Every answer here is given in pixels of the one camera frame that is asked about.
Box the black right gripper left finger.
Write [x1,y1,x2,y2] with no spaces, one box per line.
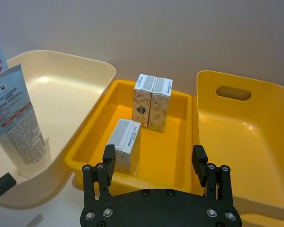
[82,144,116,209]

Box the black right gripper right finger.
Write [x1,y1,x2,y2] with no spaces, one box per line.
[191,144,234,208]

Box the small printed paper carton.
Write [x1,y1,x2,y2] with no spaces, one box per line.
[132,74,156,129]
[147,77,173,132]
[106,119,142,176]

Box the shallow yellow plastic tray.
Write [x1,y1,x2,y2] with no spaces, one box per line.
[64,79,194,193]

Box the cream plastic bin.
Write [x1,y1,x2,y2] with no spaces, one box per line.
[0,49,116,210]

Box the black bar-shaped object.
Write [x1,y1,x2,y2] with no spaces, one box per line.
[0,172,17,197]

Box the white blue tube small print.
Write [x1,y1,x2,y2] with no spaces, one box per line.
[0,63,52,178]

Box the yellow plastic bin with handle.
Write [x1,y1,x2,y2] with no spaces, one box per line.
[191,70,284,227]

